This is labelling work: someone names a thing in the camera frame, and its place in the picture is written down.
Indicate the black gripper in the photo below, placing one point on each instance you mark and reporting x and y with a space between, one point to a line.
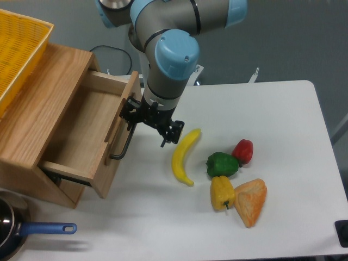
134 111

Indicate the yellow toy banana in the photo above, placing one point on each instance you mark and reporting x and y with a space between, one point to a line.
179 155

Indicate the black drawer handle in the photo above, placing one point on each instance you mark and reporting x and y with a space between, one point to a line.
122 141

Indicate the wooden top drawer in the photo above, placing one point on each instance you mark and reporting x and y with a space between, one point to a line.
80 146

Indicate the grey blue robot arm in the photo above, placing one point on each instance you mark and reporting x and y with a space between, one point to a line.
166 32

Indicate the wooden drawer cabinet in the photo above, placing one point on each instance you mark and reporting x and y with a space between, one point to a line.
32 118

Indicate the green toy bell pepper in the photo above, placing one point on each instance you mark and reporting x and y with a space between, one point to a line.
221 164

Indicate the red toy bell pepper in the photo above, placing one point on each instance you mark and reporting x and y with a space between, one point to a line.
243 151

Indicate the yellow toy bell pepper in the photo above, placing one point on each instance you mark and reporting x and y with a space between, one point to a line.
222 194

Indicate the orange toy bread slice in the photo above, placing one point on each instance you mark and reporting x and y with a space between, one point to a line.
250 198

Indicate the yellow plastic basket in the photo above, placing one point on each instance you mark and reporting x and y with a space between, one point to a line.
23 42

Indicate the black corner clamp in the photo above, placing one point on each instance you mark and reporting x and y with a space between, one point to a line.
341 227

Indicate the white base mounting bracket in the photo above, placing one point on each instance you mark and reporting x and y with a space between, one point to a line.
194 81

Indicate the blue handled black pan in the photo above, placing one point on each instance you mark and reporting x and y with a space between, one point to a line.
16 225

